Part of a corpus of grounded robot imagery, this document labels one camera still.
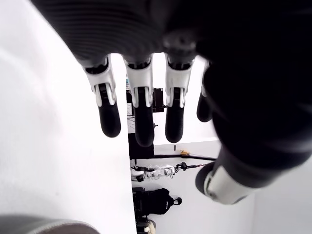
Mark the black cabinet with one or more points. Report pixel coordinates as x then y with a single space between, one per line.
141 152

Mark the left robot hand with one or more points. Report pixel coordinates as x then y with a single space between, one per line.
243 73

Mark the round brown tray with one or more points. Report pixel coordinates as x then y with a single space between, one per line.
36 226

